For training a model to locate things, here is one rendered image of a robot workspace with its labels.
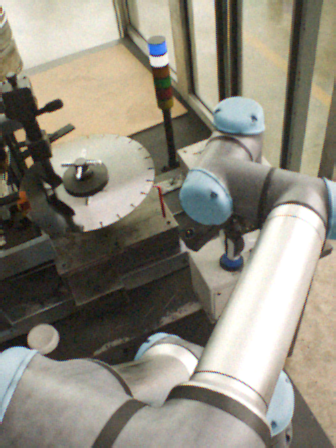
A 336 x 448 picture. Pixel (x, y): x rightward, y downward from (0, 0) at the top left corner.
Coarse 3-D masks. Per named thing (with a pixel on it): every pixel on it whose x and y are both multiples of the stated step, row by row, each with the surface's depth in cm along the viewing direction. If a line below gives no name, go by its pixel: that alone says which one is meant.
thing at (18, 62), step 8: (0, 8) 146; (0, 16) 143; (0, 24) 137; (8, 24) 143; (0, 32) 138; (8, 32) 142; (0, 40) 139; (8, 40) 143; (0, 48) 140; (8, 48) 143; (16, 48) 149; (0, 56) 141; (8, 56) 144; (16, 56) 149; (0, 64) 142; (8, 64) 145; (16, 64) 149; (0, 72) 143; (8, 72) 146; (16, 72) 150; (0, 80) 145; (0, 112) 156
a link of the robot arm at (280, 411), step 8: (280, 376) 69; (280, 384) 68; (288, 384) 68; (280, 392) 67; (288, 392) 67; (272, 400) 67; (280, 400) 67; (288, 400) 67; (272, 408) 66; (280, 408) 66; (288, 408) 66; (272, 416) 65; (280, 416) 65; (288, 416) 66; (272, 424) 65; (280, 424) 65; (280, 432) 69; (272, 440) 71
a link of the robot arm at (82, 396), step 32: (32, 352) 39; (160, 352) 70; (192, 352) 71; (0, 384) 35; (32, 384) 35; (64, 384) 36; (96, 384) 37; (128, 384) 44; (160, 384) 55; (0, 416) 33; (32, 416) 33; (64, 416) 33; (96, 416) 33; (128, 416) 33
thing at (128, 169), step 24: (72, 144) 115; (96, 144) 114; (120, 144) 113; (120, 168) 107; (144, 168) 106; (48, 192) 105; (96, 192) 103; (120, 192) 102; (144, 192) 101; (48, 216) 100; (72, 216) 99; (96, 216) 98; (120, 216) 97
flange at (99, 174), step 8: (88, 160) 109; (96, 160) 109; (72, 168) 108; (96, 168) 106; (104, 168) 106; (64, 176) 106; (72, 176) 106; (88, 176) 103; (96, 176) 105; (104, 176) 105; (64, 184) 104; (72, 184) 104; (80, 184) 103; (88, 184) 103; (96, 184) 103; (104, 184) 104; (72, 192) 103; (80, 192) 102; (88, 192) 102
